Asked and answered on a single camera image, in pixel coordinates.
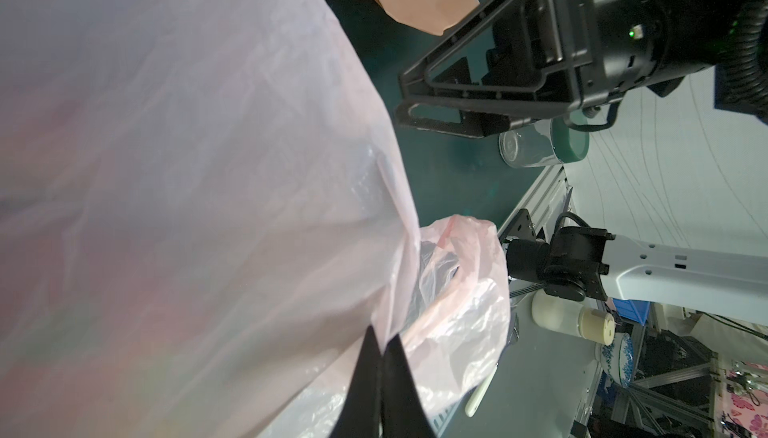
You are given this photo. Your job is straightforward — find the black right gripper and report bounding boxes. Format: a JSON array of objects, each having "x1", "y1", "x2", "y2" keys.
[{"x1": 395, "y1": 0, "x2": 720, "y2": 138}]

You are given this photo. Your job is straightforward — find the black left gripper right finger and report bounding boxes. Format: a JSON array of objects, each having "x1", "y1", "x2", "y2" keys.
[{"x1": 381, "y1": 335, "x2": 436, "y2": 438}]

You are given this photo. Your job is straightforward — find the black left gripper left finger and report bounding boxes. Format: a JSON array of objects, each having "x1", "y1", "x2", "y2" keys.
[{"x1": 329, "y1": 326, "x2": 382, "y2": 438}]

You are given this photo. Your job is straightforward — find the pink plastic bag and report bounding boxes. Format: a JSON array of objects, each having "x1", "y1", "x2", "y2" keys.
[{"x1": 1, "y1": 0, "x2": 510, "y2": 437}]

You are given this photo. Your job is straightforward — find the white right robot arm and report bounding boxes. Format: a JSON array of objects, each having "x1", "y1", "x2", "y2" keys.
[{"x1": 395, "y1": 0, "x2": 767, "y2": 324}]

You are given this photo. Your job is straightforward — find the green lid jar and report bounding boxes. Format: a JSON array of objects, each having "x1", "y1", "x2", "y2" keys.
[{"x1": 498, "y1": 117, "x2": 590, "y2": 168}]

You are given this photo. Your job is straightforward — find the green table mat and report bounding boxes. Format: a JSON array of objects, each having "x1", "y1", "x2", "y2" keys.
[{"x1": 326, "y1": 0, "x2": 539, "y2": 227}]

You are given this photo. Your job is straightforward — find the white cup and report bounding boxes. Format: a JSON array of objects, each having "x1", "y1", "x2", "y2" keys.
[{"x1": 531, "y1": 290, "x2": 615, "y2": 346}]

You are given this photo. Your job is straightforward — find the white handled fork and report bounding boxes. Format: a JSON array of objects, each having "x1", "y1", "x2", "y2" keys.
[{"x1": 464, "y1": 366, "x2": 498, "y2": 418}]

